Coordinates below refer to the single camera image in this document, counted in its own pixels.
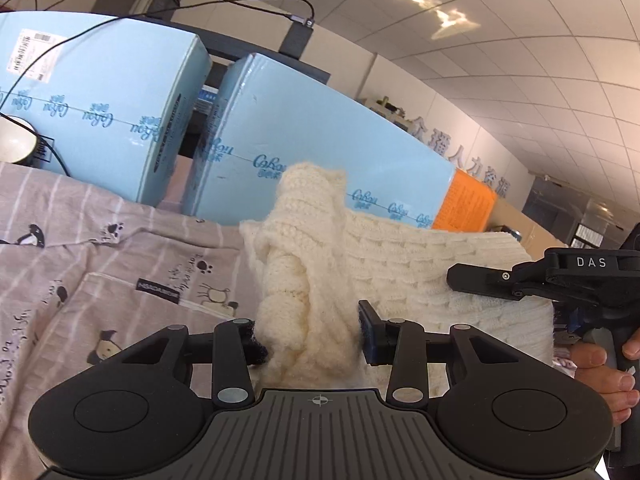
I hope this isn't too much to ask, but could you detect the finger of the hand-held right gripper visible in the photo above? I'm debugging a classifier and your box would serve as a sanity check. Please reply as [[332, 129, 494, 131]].
[[446, 247, 562, 302]]

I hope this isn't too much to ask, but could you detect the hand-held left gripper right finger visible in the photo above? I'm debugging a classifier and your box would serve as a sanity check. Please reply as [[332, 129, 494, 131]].
[[357, 300, 521, 407]]

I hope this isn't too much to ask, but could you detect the person's right hand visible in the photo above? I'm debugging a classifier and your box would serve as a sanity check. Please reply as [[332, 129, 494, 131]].
[[570, 327, 640, 427]]

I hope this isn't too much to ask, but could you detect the cream knit sweater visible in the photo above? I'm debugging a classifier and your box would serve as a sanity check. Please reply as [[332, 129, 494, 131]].
[[239, 162, 557, 397]]

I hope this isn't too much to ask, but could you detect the light blue cardboard box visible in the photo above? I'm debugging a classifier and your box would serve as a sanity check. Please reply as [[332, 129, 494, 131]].
[[182, 52, 457, 231]]

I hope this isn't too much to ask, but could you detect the light blue labelled box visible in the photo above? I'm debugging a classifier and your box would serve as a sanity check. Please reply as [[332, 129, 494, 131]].
[[0, 10, 212, 208]]

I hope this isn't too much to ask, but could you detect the orange printed box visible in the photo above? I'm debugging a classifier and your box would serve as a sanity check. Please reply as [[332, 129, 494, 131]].
[[431, 169, 499, 233]]

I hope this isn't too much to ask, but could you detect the grey cartoon-print bed sheet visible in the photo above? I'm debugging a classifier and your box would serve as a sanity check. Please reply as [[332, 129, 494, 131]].
[[0, 160, 266, 480]]

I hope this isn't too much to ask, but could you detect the white round lamp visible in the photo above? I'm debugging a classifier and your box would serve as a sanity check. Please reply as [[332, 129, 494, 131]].
[[0, 115, 40, 166]]

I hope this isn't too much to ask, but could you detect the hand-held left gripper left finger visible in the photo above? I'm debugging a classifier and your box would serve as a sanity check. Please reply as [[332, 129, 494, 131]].
[[120, 317, 272, 408]]

